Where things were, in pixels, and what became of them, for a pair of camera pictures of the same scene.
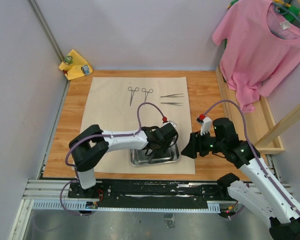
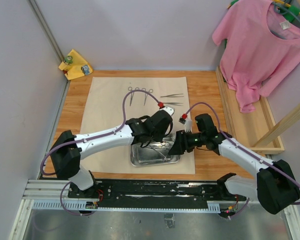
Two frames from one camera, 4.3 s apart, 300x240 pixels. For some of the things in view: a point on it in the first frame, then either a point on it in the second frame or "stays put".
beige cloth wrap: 113,105 stays put
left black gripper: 162,151 -> 160,138
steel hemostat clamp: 132,93 stays put
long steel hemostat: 150,91 stays put
